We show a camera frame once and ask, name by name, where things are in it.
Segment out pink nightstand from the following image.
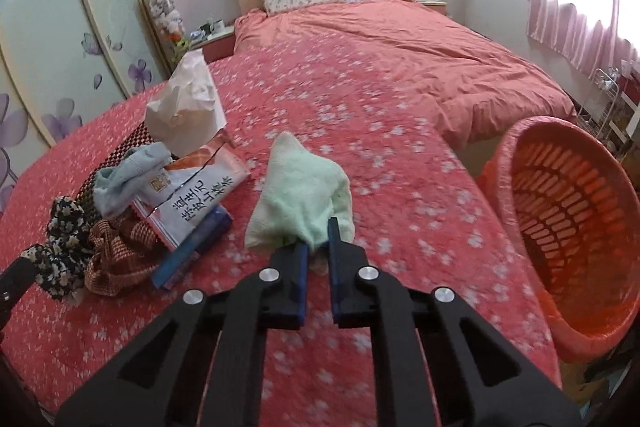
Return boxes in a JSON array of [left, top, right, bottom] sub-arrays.
[[413, 0, 448, 16], [191, 26, 235, 64]]

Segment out red plastic laundry basket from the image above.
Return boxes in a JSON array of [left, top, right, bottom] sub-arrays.
[[478, 117, 639, 362]]

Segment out left pink nightstand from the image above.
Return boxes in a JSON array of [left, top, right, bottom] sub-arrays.
[[191, 26, 235, 64]]

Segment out mint green cloth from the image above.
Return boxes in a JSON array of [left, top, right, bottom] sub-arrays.
[[244, 131, 356, 255]]

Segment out blue tissue packet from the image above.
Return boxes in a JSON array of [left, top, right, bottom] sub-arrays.
[[151, 205, 233, 291]]

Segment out sliding wardrobe with flower decals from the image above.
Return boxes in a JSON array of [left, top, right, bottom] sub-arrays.
[[1, 0, 168, 206]]

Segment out black floral scrunchie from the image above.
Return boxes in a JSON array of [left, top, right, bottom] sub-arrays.
[[21, 196, 93, 301]]

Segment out bed with coral duvet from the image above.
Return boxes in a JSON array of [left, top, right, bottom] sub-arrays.
[[234, 0, 576, 150]]

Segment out right pink nightstand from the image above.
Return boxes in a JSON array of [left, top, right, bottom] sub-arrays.
[[413, 0, 448, 16]]

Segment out white wire rack trolley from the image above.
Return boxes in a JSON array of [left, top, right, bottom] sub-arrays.
[[578, 67, 626, 150]]

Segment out hanging plush toys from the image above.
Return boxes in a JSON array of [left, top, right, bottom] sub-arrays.
[[148, 0, 190, 68]]

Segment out light blue grey cloth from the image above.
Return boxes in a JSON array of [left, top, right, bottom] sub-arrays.
[[93, 142, 172, 219]]

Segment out white red snack bag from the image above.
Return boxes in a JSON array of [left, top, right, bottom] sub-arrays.
[[131, 140, 250, 251]]

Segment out red checked scrunchie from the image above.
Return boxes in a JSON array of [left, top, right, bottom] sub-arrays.
[[85, 213, 167, 297]]

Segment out red floral tablecloth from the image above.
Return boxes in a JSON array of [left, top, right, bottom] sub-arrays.
[[1, 36, 561, 426]]

